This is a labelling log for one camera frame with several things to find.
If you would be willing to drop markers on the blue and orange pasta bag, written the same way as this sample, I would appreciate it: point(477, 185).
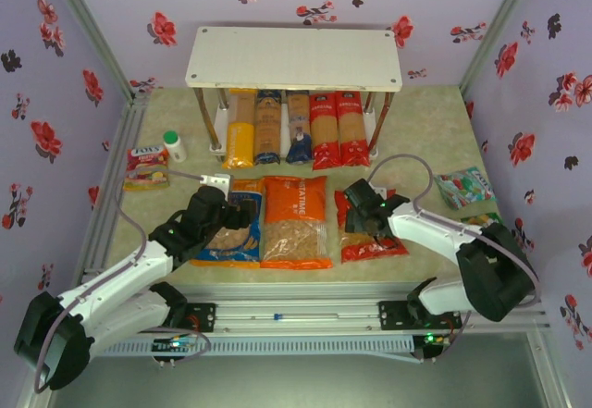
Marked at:
point(231, 241)

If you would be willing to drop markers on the red short pasta bag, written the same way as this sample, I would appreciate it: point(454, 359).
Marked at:
point(365, 253)

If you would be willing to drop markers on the yellow spaghetti pack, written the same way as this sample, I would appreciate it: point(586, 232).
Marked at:
point(239, 144)

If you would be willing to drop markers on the red spaghetti pack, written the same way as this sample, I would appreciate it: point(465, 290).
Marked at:
point(353, 130)
point(326, 135)

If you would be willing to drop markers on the clear navy-logo spaghetti pack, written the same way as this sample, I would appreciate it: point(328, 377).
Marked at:
point(268, 135)

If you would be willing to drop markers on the clear blue-ended spaghetti pack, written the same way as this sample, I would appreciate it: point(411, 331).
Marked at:
point(298, 121)

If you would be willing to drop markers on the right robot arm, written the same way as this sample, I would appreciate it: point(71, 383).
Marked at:
point(435, 227)

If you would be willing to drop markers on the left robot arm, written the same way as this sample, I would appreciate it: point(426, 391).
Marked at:
point(115, 278)

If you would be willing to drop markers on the white two-tier shelf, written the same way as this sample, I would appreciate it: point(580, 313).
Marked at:
point(296, 56)

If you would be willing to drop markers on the orange macaroni bag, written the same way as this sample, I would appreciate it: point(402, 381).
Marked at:
point(296, 204)

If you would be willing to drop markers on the white bottle green cap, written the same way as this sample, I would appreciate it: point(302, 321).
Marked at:
point(176, 149)

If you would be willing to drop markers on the Fox's fruits candy bag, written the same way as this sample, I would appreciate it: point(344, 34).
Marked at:
point(145, 167)

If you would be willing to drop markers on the green candy bag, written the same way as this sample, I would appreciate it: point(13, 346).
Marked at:
point(478, 219)

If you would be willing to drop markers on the teal Fox's candy bag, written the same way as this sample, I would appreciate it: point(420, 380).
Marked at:
point(464, 188)

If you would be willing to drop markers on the right control circuit board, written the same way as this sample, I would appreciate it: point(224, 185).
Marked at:
point(432, 339)

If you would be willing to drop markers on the control circuit board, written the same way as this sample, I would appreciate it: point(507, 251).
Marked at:
point(432, 339)
point(178, 344)

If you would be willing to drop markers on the left control circuit board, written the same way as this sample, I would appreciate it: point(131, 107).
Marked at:
point(178, 344)

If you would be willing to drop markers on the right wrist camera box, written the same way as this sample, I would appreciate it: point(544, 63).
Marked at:
point(380, 192)

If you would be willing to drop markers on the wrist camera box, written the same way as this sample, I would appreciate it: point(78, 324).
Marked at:
point(216, 180)
point(380, 192)

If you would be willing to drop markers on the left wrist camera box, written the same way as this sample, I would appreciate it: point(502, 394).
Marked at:
point(216, 180)

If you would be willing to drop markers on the aluminium side base rail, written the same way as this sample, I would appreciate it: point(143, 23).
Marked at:
point(131, 126)

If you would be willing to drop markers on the aluminium frame post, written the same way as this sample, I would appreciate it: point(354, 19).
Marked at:
point(94, 33)
point(497, 33)

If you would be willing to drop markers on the aluminium lower frame bar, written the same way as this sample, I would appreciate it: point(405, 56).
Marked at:
point(552, 371)

